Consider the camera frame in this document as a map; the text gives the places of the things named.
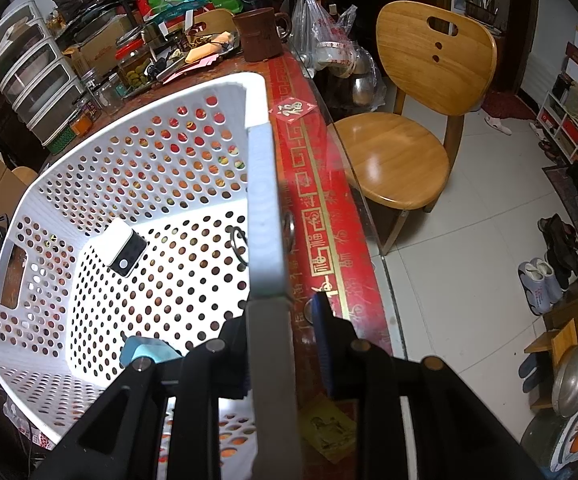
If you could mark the metal pan lid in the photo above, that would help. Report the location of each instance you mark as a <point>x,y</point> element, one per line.
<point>574,380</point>

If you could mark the wooden chair with slotted back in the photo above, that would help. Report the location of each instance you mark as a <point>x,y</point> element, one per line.
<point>389,160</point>

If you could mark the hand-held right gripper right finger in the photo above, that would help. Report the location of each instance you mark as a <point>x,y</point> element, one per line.
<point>321,340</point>

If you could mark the red door mat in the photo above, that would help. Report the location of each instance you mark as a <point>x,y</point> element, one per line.
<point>509,105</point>

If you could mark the enamel lid with orange print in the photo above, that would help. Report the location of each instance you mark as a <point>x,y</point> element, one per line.
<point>566,437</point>

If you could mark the glass jar with red lid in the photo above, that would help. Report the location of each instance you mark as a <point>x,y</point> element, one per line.
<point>134,62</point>

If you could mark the small wooden stool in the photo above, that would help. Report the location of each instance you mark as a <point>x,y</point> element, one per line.
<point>551,342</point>

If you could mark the white and black charger box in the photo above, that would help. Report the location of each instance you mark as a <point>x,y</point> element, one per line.
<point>114,242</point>

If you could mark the white slipper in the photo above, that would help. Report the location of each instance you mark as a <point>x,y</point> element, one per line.
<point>498,125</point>

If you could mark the metal tray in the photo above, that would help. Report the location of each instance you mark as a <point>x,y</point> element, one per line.
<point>179,67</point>

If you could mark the small jar orange contents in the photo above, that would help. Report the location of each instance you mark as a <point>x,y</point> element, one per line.
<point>83,122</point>

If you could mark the stacked food cover tower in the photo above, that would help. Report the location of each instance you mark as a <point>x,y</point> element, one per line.
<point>34,75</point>

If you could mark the black power adapter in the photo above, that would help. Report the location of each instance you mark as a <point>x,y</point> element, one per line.
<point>158,67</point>

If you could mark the dark blue slippers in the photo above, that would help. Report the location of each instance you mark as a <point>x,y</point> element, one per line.
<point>534,372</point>

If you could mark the metal basket clip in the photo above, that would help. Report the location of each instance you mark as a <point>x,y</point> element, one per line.
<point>289,220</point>

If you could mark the green plastic basket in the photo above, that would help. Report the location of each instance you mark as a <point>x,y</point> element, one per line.
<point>61,141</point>

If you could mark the pink paper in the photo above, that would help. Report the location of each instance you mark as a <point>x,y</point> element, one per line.
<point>194,67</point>

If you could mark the white shelf unit with boxes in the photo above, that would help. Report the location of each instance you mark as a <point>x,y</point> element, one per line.
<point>576,125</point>

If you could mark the white perforated plastic basket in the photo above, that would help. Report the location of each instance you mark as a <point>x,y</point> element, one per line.
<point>264,210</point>

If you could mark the yellow card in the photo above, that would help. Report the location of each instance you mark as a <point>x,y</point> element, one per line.
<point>326,430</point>

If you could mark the dark floor mat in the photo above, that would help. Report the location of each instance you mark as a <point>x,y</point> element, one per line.
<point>576,200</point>

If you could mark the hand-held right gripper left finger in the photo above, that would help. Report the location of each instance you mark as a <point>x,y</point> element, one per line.
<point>144,351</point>

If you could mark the brown ceramic mug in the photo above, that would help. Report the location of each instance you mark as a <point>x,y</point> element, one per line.
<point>259,35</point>

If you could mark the white and blue slippers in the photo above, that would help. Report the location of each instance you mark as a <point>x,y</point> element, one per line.
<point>539,285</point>

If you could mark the brown cardboard box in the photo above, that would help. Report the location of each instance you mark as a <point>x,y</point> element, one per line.
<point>104,47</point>

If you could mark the empty glass jar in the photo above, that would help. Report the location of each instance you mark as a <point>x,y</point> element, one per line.
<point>101,94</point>

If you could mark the dark shoes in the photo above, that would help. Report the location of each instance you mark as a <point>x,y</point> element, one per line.
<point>561,242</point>

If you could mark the clear plastic bag red print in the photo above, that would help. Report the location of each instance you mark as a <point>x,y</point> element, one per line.
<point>314,30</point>

